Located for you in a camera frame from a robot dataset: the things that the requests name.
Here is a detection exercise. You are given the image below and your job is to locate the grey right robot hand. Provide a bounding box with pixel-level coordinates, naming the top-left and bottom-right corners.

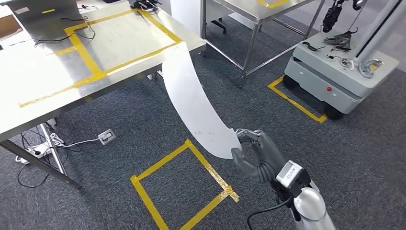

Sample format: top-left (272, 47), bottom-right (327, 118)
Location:
top-left (230, 127), bottom-right (288, 181)

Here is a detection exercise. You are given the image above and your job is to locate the white curved part with stain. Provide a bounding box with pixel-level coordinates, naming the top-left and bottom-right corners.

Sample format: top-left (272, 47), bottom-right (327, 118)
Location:
top-left (161, 41), bottom-right (242, 160)

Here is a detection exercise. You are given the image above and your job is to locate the grey claw part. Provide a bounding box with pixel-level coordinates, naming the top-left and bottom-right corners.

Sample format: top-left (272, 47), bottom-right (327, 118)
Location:
top-left (323, 28), bottom-right (359, 53)

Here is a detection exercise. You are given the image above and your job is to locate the steel workbench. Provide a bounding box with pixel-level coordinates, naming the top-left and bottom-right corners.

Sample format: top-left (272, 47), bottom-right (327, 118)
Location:
top-left (0, 0), bottom-right (207, 190)

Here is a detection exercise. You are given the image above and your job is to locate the yellow floor tape square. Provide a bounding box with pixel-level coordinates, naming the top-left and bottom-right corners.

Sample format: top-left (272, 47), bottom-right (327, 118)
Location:
top-left (130, 138), bottom-right (240, 230)
top-left (267, 75), bottom-right (327, 124)

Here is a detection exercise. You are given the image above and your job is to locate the black clamp tool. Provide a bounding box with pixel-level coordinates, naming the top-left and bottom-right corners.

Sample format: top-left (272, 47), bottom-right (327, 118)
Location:
top-left (302, 41), bottom-right (326, 52)

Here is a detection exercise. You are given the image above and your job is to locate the black chair base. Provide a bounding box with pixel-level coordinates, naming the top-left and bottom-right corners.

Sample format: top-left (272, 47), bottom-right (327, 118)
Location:
top-left (210, 19), bottom-right (228, 35)

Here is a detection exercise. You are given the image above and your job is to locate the steel table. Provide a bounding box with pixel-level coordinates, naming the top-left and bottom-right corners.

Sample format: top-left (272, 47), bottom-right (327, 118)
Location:
top-left (200, 0), bottom-right (327, 89)

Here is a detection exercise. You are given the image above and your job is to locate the black hanging gripper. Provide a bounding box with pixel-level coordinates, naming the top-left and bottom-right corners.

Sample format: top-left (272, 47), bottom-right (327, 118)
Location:
top-left (322, 0), bottom-right (345, 34)

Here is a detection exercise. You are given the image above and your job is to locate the grey floor socket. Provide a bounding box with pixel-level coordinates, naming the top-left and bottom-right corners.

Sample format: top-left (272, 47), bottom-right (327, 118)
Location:
top-left (97, 128), bottom-right (117, 146)

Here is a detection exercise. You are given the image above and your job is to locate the black device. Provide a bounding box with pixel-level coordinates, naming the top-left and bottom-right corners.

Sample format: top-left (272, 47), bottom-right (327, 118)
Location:
top-left (127, 0), bottom-right (163, 10)

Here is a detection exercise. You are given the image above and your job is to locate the white power strip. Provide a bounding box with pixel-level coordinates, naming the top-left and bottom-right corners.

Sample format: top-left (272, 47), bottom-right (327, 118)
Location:
top-left (27, 141), bottom-right (53, 160)

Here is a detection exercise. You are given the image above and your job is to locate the brown cardboard box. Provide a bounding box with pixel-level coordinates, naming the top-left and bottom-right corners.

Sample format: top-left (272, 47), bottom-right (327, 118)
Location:
top-left (0, 14), bottom-right (23, 41)

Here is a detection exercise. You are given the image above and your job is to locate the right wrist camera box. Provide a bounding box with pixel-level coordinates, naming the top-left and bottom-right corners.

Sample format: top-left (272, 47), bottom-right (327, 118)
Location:
top-left (275, 160), bottom-right (312, 199)

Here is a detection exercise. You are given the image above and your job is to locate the black camera cable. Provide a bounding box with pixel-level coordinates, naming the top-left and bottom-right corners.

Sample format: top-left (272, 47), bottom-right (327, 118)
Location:
top-left (247, 196), bottom-right (294, 230)

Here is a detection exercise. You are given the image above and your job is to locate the grey ring bracket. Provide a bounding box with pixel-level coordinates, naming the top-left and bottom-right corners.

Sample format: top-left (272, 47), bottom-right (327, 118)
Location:
top-left (358, 58), bottom-right (384, 79)

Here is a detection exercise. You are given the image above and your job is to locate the white power cable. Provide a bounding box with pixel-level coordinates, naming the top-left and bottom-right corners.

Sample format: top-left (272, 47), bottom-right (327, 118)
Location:
top-left (47, 132), bottom-right (101, 150)

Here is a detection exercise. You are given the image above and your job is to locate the yellow workbench tape frame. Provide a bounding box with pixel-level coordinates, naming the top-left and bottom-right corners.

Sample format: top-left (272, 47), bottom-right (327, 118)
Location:
top-left (18, 8), bottom-right (184, 109)

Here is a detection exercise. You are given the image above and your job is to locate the black looped cable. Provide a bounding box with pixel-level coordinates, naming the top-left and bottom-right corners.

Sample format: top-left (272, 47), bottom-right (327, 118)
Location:
top-left (33, 16), bottom-right (96, 48)

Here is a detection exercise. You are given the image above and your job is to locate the black floor cable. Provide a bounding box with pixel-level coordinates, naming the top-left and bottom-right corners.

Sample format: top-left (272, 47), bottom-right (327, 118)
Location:
top-left (17, 126), bottom-right (80, 189)

